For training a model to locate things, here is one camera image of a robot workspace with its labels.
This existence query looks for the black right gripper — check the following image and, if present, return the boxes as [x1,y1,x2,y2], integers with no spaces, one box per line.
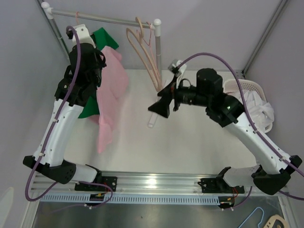
[148,75,210,118]

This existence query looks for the green t shirt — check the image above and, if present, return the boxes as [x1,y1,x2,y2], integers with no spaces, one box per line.
[78,28,119,119]

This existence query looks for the beige wooden hanger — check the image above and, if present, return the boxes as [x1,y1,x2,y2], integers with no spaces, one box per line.
[126,17,162,92]

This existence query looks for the pink t shirt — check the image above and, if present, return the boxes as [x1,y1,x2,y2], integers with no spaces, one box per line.
[96,46,129,153]

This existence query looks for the pink hanger with green shirt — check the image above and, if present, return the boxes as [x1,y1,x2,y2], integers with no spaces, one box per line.
[75,11,80,25]

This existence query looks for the white t shirt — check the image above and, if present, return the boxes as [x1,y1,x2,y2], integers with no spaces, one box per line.
[242,89,275,133]

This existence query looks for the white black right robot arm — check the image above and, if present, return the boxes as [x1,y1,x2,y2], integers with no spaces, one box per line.
[148,68,302,195]

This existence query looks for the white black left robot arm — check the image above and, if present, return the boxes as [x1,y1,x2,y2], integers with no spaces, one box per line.
[23,43,106,190]

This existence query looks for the blue hanger on floor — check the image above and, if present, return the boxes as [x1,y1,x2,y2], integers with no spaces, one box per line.
[238,207,265,228]

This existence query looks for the wooden hanger on floor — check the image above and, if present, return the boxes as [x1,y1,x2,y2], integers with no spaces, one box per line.
[263,215,290,228]

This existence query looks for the white perforated plastic basket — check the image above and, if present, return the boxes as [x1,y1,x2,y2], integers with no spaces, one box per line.
[223,79,273,133]

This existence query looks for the silver white clothes rack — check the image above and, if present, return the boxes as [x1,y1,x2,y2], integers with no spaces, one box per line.
[38,0,167,86]

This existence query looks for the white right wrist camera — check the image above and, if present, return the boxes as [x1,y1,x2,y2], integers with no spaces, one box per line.
[168,59,187,86]

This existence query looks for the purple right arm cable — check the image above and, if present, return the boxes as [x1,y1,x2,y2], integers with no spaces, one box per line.
[175,52,304,210]

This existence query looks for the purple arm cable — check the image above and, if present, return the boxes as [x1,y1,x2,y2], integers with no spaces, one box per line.
[25,25,113,209]
[175,52,304,210]

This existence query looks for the aluminium rail frame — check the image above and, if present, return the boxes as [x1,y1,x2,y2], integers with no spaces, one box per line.
[29,171,216,195]

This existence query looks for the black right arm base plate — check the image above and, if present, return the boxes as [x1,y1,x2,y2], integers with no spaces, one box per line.
[197,178,245,194]

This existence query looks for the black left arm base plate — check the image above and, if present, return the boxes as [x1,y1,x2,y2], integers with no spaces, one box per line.
[74,176,117,192]

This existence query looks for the white slotted cable duct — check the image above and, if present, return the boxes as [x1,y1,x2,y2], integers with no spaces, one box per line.
[41,193,232,205]

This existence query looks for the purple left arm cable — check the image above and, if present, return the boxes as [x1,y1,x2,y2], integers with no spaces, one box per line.
[25,25,113,209]

